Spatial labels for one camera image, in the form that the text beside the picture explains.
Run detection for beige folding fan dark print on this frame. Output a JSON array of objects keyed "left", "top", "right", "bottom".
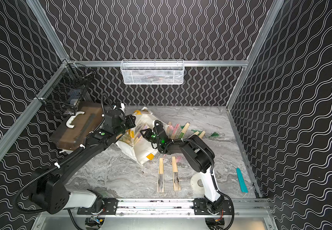
[{"left": 157, "top": 158, "right": 164, "bottom": 193}]

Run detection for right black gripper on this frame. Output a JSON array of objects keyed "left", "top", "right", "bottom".
[{"left": 139, "top": 128, "right": 162, "bottom": 147}]

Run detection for black wire basket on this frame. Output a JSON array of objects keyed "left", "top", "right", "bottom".
[{"left": 35, "top": 59, "right": 95, "bottom": 117}]

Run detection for white tape roll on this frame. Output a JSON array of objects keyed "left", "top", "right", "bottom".
[{"left": 190, "top": 173, "right": 204, "bottom": 195}]

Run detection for white wire mesh basket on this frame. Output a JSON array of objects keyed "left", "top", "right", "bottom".
[{"left": 121, "top": 59, "right": 185, "bottom": 85}]

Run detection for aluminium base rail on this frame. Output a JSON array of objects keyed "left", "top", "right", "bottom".
[{"left": 32, "top": 198, "right": 278, "bottom": 230}]

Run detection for teal flat stick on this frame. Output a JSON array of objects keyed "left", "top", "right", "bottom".
[{"left": 236, "top": 168, "right": 248, "bottom": 193}]

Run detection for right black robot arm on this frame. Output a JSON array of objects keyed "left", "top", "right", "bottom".
[{"left": 141, "top": 120, "right": 234, "bottom": 216}]

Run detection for beige folding fan long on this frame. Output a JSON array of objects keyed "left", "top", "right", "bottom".
[{"left": 172, "top": 157, "right": 181, "bottom": 191}]

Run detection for white tote bag yellow handles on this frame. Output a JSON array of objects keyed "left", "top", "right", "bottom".
[{"left": 116, "top": 107, "right": 158, "bottom": 165}]

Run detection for white storage box brown lid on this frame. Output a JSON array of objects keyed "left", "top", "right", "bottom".
[{"left": 50, "top": 102, "right": 102, "bottom": 151}]

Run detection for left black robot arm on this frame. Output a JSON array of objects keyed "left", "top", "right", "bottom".
[{"left": 13, "top": 108, "right": 136, "bottom": 214}]

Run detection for pink folding fan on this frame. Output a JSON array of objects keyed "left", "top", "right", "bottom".
[
  {"left": 166, "top": 121, "right": 174, "bottom": 138},
  {"left": 171, "top": 124, "right": 180, "bottom": 139}
]

